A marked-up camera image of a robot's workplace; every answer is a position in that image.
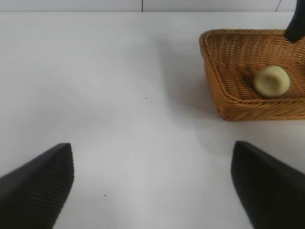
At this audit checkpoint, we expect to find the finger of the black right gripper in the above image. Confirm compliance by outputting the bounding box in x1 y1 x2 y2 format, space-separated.
285 0 305 43

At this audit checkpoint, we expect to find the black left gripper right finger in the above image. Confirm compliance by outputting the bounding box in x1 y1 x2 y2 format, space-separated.
230 140 305 229

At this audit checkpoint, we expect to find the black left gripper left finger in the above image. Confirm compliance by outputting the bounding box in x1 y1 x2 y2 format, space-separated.
0 142 75 229

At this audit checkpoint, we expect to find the pale yellow round pastry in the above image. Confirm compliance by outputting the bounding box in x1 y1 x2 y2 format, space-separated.
253 65 291 97

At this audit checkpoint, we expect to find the brown woven wicker basket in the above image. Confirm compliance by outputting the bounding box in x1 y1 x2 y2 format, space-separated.
199 29 305 122

